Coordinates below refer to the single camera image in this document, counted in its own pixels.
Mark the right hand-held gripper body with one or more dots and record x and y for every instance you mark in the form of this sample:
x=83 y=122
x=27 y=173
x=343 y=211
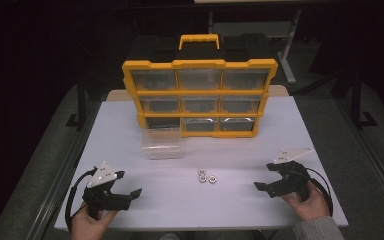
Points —
x=291 y=180

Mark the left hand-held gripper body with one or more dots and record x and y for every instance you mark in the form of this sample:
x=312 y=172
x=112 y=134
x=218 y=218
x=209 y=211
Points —
x=103 y=198

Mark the silver metal nut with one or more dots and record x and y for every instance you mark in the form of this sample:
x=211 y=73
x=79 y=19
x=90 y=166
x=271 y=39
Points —
x=202 y=179
x=212 y=179
x=201 y=172

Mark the clear plastic drawer bin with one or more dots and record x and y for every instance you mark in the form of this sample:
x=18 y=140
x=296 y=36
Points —
x=161 y=145

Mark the yellow black organizer box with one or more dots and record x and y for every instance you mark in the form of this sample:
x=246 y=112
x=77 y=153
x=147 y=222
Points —
x=198 y=64

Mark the person's left hand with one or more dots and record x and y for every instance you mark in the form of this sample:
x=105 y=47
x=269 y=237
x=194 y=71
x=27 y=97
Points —
x=86 y=228

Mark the person's right hand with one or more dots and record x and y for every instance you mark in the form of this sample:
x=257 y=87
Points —
x=311 y=208

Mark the black metal stand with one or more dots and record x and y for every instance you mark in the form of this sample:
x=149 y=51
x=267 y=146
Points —
x=80 y=106
x=356 y=106

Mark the grid of clear drawers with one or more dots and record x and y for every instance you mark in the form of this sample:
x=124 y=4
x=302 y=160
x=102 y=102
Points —
x=155 y=80

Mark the grey metal stand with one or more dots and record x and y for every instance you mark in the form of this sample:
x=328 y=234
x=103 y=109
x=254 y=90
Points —
x=288 y=56

